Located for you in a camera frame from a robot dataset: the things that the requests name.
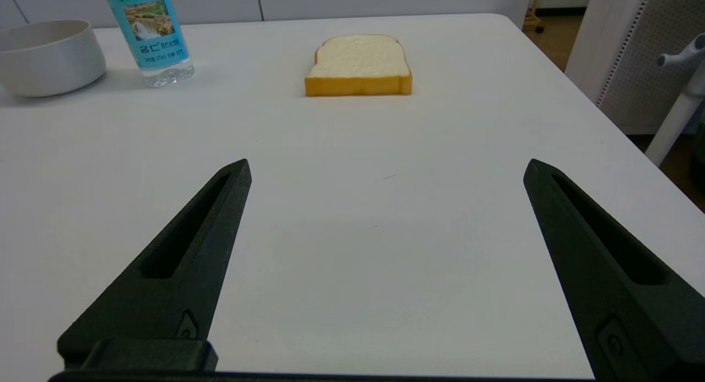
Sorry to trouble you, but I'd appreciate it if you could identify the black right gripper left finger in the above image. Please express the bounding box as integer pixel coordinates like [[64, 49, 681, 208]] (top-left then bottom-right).
[[57, 159, 253, 368]]

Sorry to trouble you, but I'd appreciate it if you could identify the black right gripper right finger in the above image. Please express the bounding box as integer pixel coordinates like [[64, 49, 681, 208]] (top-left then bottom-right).
[[523, 159, 705, 382]]

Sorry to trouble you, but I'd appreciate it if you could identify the clear bottle blue label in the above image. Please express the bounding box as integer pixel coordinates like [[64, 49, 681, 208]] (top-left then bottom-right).
[[101, 0, 195, 88]]

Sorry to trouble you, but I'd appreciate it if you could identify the white side table leg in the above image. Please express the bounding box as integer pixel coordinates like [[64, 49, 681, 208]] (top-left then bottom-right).
[[644, 63, 705, 168]]

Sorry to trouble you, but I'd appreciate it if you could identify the white pegboard panel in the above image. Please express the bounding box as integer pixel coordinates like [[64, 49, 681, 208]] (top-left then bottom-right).
[[565, 0, 705, 136]]

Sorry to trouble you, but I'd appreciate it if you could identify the white round bowl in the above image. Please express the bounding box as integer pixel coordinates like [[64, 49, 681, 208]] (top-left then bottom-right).
[[0, 20, 107, 98]]

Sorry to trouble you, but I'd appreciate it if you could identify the toast bread slice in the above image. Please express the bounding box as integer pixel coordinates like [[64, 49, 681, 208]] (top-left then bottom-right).
[[305, 35, 413, 97]]

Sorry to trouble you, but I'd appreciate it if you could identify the wooden cart with caster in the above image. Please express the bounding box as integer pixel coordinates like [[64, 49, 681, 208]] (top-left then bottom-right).
[[522, 0, 546, 35]]

